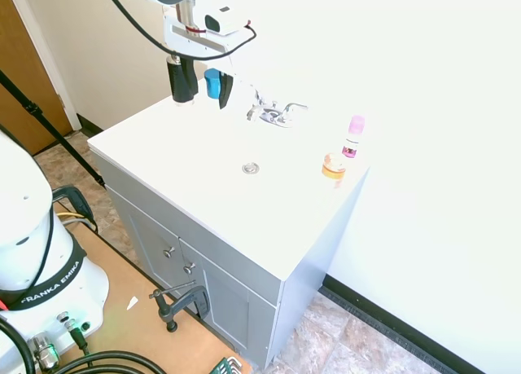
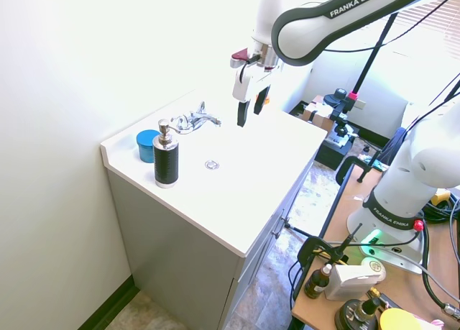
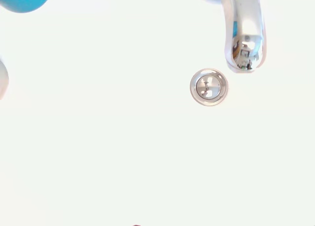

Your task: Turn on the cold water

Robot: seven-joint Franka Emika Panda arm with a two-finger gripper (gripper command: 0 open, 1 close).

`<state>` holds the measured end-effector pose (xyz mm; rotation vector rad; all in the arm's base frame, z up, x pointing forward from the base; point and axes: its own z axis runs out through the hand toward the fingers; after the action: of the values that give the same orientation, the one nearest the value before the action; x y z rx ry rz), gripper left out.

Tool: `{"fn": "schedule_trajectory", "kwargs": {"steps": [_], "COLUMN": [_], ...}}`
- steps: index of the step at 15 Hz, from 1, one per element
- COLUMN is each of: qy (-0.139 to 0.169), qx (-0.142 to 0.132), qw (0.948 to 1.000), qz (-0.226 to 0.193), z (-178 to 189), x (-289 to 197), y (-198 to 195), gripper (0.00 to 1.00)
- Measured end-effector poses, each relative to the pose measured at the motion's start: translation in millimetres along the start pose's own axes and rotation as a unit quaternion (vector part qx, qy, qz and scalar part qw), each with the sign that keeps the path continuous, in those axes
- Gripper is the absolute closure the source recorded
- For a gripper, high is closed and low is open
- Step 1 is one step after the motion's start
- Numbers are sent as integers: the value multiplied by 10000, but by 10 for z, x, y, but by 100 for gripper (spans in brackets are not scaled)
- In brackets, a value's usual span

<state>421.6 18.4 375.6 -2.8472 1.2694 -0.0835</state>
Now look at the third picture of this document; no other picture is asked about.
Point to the white ceramic sink basin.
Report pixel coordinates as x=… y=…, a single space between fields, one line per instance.
x=123 y=137

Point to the chrome sink drain plug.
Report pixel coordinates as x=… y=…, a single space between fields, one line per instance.
x=209 y=87

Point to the chrome faucet spout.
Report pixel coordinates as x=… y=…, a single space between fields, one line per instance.
x=228 y=29

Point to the white rounded container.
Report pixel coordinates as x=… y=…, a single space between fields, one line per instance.
x=3 y=78

